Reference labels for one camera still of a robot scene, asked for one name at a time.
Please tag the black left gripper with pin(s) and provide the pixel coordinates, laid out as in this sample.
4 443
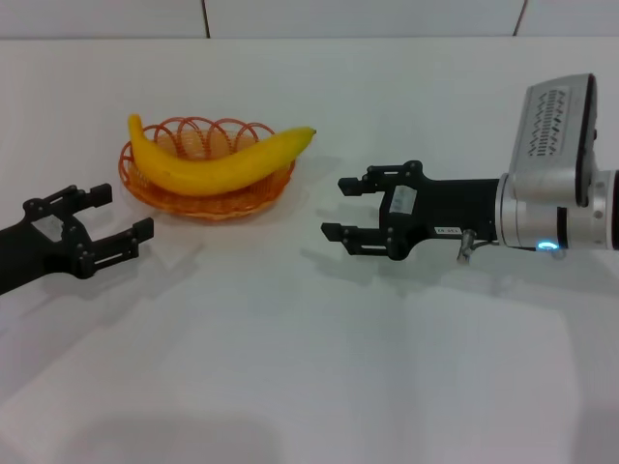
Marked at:
38 251

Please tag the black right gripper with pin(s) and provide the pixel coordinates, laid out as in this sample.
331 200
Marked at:
454 208

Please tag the orange woven plastic basket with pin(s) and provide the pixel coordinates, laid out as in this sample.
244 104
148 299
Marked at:
203 208

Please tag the yellow banana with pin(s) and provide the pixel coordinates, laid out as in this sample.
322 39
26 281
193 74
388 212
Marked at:
203 174

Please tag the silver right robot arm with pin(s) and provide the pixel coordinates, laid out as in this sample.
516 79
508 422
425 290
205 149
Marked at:
580 227

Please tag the silver black wrist camera box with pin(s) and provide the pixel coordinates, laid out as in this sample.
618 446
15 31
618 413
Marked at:
546 145

